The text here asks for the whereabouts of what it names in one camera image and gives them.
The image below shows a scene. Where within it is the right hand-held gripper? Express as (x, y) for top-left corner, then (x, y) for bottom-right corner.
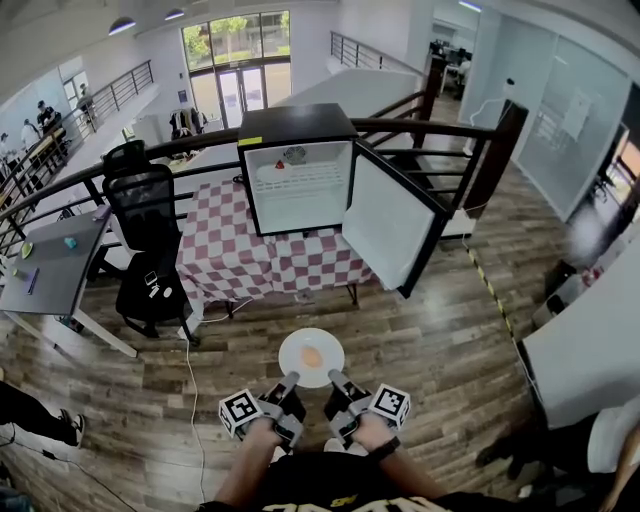
(323, 368), (411, 449)

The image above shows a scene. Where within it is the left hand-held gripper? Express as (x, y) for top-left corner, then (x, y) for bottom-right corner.
(218, 371), (307, 452)

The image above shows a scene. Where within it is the white round plate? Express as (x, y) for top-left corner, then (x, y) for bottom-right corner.
(278, 327), (346, 390)

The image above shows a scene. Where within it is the black mini fridge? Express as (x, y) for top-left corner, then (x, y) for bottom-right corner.
(237, 103), (450, 300)

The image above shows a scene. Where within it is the person's right forearm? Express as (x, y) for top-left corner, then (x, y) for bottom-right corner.
(355, 413), (441, 501)

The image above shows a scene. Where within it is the person's left forearm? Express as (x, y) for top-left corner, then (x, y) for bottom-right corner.
(219, 418), (284, 506)

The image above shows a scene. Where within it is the white shoe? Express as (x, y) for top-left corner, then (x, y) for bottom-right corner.
(323, 438), (369, 456)

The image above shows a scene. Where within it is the black wristband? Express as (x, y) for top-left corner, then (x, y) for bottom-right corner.
(370, 436), (401, 461)

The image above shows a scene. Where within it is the black printed shirt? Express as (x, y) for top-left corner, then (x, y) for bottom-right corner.
(194, 449), (506, 512)

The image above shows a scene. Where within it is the red white checkered tablecloth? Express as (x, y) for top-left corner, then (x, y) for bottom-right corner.
(175, 178), (379, 304)

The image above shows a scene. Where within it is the yellow black floor tape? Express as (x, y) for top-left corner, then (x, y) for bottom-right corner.
(467, 247), (519, 346)

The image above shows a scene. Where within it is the white plate with food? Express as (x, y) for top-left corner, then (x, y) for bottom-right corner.
(256, 159), (294, 182)

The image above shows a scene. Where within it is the black mesh office chair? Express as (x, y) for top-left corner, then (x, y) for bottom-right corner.
(101, 139), (201, 346)

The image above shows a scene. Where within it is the white table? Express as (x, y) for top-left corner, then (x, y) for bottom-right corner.
(517, 239), (640, 431)

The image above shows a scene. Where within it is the grey desk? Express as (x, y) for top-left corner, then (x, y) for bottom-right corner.
(0, 204), (139, 359)

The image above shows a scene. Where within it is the dark wooden railing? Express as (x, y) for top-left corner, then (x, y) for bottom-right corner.
(0, 92), (529, 261)

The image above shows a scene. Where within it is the clothes rack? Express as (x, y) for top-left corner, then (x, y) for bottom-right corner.
(168, 107), (209, 141)

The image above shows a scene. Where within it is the white cabinet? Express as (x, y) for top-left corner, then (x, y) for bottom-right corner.
(135, 113), (174, 146)

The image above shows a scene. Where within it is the glass entrance door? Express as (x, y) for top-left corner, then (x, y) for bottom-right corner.
(215, 63), (266, 130)

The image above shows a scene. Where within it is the grey metal balcony railing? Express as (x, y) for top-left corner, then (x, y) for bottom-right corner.
(74, 59), (155, 131)
(329, 30), (431, 76)

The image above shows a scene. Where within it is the large window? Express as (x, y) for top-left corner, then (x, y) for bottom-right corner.
(181, 9), (292, 73)

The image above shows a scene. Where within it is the white floor cable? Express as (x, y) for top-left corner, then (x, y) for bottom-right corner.
(185, 299), (251, 504)

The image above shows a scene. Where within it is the white wire shelf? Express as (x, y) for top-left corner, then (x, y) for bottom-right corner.
(253, 163), (346, 197)

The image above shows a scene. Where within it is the black floor cable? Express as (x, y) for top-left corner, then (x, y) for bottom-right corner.
(0, 434), (136, 512)

